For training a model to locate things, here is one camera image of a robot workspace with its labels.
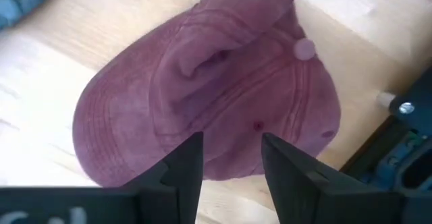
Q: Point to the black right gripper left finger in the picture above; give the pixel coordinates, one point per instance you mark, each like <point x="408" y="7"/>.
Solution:
<point x="179" y="183"/>

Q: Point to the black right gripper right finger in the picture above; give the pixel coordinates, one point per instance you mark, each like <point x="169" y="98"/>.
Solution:
<point x="303" y="190"/>

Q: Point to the pink baseball cap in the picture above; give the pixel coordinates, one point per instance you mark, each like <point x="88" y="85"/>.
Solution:
<point x="236" y="82"/>

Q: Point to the black bracket with screw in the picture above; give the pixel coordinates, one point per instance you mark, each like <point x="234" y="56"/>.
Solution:
<point x="416" y="99"/>

